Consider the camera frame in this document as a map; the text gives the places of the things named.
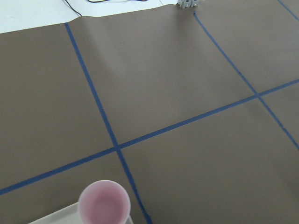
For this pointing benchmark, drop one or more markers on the cream serving tray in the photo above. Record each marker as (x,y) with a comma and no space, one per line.
(67,215)

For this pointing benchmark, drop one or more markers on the aluminium frame post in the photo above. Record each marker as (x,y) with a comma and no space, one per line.
(184,4)

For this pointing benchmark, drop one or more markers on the pink plastic cup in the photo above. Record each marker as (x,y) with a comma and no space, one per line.
(104,202)

